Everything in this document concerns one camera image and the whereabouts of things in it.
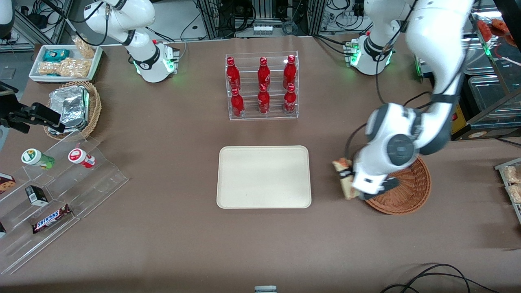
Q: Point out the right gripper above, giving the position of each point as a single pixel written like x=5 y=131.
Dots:
x=12 y=117

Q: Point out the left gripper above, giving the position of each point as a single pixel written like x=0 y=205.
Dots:
x=347 y=175

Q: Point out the sandwich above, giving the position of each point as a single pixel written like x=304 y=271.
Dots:
x=348 y=191

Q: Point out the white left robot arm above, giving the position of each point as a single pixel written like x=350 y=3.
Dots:
x=439 y=36

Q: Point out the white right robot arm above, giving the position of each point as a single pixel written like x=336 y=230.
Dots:
x=122 y=16

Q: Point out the white rectangular snack tray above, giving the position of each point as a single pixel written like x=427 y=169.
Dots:
x=34 y=75

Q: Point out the brown wicker basket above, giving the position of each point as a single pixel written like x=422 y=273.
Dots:
x=415 y=191

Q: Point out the cream plastic tray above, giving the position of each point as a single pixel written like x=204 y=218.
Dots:
x=264 y=177

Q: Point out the tan wicker basket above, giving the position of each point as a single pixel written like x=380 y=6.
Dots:
x=94 y=106

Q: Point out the white tray of snack bars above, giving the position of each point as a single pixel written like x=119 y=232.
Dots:
x=502 y=169

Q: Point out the green snack cup white lid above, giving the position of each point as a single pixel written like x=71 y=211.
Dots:
x=34 y=157

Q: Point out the aluminium foil container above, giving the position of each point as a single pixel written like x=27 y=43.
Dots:
x=71 y=106

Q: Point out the brown cookie box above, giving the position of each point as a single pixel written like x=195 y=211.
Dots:
x=7 y=183

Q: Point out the large clear nut snack bag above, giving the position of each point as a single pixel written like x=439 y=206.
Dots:
x=61 y=67

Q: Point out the red snack cup white lid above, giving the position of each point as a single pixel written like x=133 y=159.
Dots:
x=79 y=156

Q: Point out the teal snack packet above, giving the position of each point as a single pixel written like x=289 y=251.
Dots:
x=56 y=55

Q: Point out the small black carton box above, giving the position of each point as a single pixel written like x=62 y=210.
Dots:
x=36 y=195

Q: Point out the clear acrylic bottle rack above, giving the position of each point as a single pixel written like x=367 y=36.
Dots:
x=276 y=116

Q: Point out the red Coca-Cola bottle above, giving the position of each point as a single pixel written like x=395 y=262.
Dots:
x=289 y=72
x=237 y=105
x=233 y=75
x=263 y=73
x=290 y=101
x=263 y=101

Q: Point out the small clear nut snack bag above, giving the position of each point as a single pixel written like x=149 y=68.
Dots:
x=83 y=47

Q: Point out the Snickers chocolate bar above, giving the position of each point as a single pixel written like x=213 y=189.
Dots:
x=52 y=219

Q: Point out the clear acrylic stepped shelf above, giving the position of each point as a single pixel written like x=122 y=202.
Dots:
x=93 y=191

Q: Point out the black box with yellow panel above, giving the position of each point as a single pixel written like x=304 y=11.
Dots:
x=458 y=118

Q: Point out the wrapped nut snack bar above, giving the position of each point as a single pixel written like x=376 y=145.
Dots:
x=515 y=193
x=512 y=175

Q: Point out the clear plastic storage bin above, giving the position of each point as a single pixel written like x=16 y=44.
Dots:
x=480 y=57
x=492 y=95

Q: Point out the white power strip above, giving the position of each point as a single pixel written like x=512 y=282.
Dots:
x=262 y=29

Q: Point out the red snack packet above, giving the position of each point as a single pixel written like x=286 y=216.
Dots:
x=486 y=28

